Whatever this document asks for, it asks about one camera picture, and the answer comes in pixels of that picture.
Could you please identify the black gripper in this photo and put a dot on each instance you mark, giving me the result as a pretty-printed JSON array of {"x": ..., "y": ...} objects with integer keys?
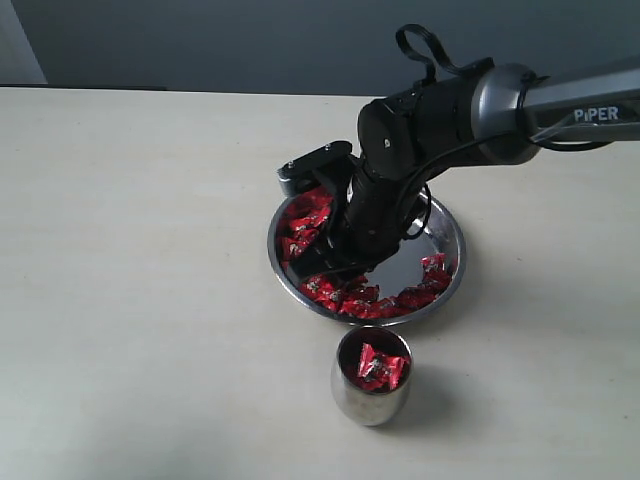
[{"x": 366, "y": 232}]

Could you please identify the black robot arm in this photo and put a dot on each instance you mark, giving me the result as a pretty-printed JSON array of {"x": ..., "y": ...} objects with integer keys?
[{"x": 501, "y": 116}]

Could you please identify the round stainless steel plate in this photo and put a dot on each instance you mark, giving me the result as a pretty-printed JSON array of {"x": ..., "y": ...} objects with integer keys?
[{"x": 441, "y": 236}]

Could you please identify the stainless steel cup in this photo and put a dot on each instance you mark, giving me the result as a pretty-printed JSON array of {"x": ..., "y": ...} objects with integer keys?
[{"x": 368, "y": 408}]

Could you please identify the red candy left edge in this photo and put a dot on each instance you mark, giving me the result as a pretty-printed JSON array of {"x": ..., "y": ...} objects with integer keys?
[{"x": 292, "y": 248}]

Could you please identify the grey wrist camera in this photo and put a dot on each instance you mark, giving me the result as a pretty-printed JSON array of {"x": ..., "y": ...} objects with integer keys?
[{"x": 330, "y": 166}]

